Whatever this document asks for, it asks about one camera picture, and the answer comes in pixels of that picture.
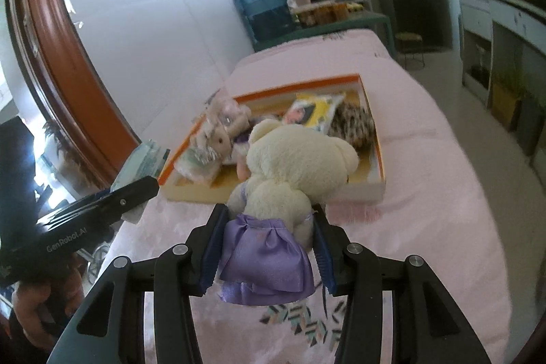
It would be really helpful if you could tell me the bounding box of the green patterned tissue pack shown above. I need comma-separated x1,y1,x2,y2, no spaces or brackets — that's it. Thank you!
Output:
110,140,170,224

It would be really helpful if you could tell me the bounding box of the white teddy bear purple dress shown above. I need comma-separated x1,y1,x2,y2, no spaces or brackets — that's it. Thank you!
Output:
218,119,359,307

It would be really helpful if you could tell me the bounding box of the white plush bunny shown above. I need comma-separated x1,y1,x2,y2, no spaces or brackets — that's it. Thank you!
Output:
174,89,252,185

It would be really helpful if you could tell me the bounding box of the leopard print cloth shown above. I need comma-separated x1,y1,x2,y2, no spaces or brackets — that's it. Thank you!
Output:
328,102,376,150

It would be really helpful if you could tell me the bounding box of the yellow cartoon face pack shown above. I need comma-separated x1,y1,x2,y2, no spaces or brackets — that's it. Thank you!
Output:
281,93,345,134

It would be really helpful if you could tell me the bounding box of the pink soft ball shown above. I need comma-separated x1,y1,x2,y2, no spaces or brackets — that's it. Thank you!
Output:
236,158,251,182

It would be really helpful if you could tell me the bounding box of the person's left hand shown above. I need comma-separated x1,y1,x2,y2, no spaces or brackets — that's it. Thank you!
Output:
12,267,84,352

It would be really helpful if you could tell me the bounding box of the pink bed quilt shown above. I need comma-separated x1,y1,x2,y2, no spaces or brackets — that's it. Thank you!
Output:
95,28,513,364

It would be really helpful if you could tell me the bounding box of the wooden planter box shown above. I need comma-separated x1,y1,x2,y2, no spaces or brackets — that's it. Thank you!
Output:
490,83,521,132

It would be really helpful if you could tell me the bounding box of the small round stool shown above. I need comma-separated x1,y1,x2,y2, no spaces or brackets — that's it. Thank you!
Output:
394,31,426,68

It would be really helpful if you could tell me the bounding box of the white kitchen counter cabinet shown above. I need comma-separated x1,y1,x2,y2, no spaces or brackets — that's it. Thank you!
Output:
451,0,546,109

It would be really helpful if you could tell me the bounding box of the green low table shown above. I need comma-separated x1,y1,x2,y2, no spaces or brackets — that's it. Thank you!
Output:
253,11,396,57

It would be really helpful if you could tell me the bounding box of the blue water jug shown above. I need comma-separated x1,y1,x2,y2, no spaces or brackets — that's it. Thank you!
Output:
233,0,295,44

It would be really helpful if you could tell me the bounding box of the orange wooden door frame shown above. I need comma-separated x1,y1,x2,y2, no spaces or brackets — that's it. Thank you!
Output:
5,0,139,188

